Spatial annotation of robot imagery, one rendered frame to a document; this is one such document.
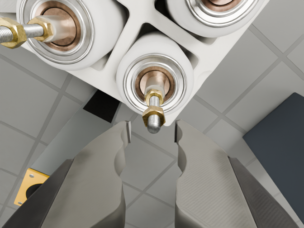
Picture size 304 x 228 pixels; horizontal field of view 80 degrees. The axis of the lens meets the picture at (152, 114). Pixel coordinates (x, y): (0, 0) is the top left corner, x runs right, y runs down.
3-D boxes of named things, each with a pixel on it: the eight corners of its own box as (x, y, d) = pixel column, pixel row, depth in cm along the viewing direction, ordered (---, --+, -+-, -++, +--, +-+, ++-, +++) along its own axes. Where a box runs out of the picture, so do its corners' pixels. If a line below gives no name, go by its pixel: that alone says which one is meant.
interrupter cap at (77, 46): (59, 75, 22) (56, 77, 21) (7, 12, 19) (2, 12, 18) (110, 40, 20) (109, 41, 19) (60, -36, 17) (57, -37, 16)
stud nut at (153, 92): (164, 103, 19) (165, 107, 18) (149, 107, 19) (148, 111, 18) (160, 86, 18) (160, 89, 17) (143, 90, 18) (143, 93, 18)
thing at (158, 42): (123, 46, 37) (97, 70, 21) (165, 20, 35) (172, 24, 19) (147, 86, 41) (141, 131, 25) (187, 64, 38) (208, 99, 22)
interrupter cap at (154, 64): (111, 73, 21) (109, 74, 21) (168, 38, 20) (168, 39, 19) (144, 121, 24) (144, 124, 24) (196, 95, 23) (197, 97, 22)
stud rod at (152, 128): (160, 94, 20) (162, 133, 14) (151, 96, 20) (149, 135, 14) (158, 86, 20) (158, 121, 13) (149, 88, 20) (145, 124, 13)
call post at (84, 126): (126, 93, 49) (88, 191, 22) (114, 112, 52) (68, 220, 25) (102, 79, 48) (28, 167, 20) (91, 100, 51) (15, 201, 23)
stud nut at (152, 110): (166, 122, 16) (167, 127, 15) (147, 126, 16) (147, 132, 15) (161, 102, 15) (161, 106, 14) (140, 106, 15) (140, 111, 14)
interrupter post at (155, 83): (141, 81, 22) (138, 91, 19) (158, 71, 21) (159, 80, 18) (151, 97, 23) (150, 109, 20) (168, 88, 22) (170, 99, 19)
